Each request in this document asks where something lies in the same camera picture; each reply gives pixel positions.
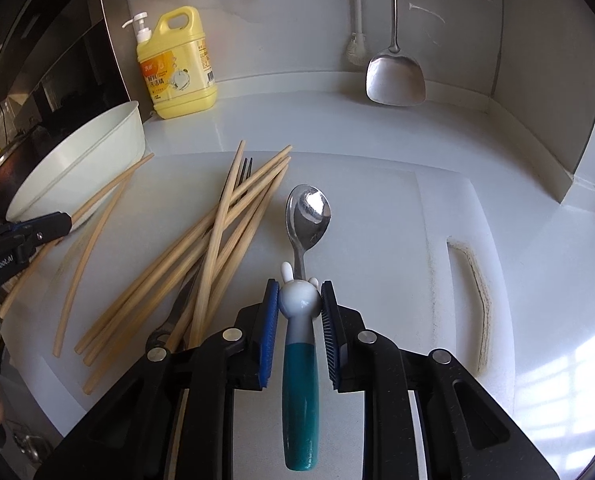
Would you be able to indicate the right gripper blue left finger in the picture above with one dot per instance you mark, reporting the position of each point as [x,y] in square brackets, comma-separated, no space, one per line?
[266,329]

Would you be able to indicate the steel spatula hanging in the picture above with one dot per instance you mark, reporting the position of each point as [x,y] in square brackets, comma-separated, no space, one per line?
[392,78]

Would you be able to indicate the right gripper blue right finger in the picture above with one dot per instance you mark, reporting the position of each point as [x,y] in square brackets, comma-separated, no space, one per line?
[334,333]

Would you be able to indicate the yellow dish soap bottle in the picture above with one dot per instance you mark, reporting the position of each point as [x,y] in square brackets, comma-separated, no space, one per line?
[174,62]

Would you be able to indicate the teal rabbit handle spoon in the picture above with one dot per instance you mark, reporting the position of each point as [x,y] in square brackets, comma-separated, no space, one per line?
[307,218]

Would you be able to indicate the white cutting board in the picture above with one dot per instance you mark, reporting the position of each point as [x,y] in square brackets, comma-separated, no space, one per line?
[408,247]

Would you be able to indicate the dark pot with lid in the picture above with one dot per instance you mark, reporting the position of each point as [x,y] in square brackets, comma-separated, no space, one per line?
[17,161]

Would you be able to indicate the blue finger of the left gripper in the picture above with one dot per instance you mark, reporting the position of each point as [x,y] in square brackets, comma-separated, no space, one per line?
[47,228]

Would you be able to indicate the white dish brush hanging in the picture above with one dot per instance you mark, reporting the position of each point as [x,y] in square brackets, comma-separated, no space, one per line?
[356,50]

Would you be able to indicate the white round basin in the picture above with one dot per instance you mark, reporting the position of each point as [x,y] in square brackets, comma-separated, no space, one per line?
[74,171]

